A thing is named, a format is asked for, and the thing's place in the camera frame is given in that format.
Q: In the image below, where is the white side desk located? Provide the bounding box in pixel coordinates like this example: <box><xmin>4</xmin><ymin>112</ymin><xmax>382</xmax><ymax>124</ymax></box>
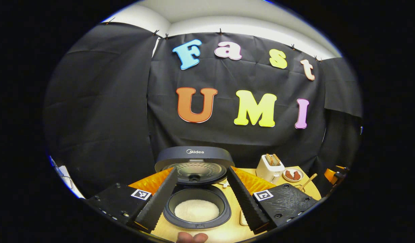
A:
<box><xmin>49</xmin><ymin>156</ymin><xmax>85</xmax><ymax>199</ymax></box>

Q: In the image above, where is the white round plate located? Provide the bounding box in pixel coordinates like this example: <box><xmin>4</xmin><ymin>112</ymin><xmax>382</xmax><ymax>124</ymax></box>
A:
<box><xmin>283</xmin><ymin>168</ymin><xmax>304</xmax><ymax>183</ymax></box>

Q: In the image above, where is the white toaster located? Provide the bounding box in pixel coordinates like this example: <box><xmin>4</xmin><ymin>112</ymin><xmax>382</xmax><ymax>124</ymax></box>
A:
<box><xmin>256</xmin><ymin>154</ymin><xmax>285</xmax><ymax>184</ymax></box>

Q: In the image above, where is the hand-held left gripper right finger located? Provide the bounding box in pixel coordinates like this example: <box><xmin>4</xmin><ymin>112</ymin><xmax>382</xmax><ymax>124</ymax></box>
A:
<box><xmin>227</xmin><ymin>166</ymin><xmax>318</xmax><ymax>235</ymax></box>

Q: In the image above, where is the wooden spoon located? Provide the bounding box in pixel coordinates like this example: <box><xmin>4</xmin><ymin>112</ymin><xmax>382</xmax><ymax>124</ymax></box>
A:
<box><xmin>300</xmin><ymin>173</ymin><xmax>318</xmax><ymax>191</ymax></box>

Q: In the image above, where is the dark grey rice cooker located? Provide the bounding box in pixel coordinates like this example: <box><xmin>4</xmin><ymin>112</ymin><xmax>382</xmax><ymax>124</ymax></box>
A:
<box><xmin>155</xmin><ymin>146</ymin><xmax>235</xmax><ymax>231</ymax></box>

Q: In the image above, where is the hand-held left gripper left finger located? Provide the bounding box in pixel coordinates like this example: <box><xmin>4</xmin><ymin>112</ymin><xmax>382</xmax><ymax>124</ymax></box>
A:
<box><xmin>85</xmin><ymin>167</ymin><xmax>178</xmax><ymax>234</ymax></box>

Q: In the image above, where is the white rice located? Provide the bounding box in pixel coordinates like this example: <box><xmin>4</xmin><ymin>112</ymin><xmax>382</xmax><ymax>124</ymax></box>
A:
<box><xmin>175</xmin><ymin>200</ymin><xmax>219</xmax><ymax>222</ymax></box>

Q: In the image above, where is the black backdrop cloth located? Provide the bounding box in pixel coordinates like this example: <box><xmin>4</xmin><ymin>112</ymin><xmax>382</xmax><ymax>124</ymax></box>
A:
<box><xmin>44</xmin><ymin>22</ymin><xmax>363</xmax><ymax>198</ymax></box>

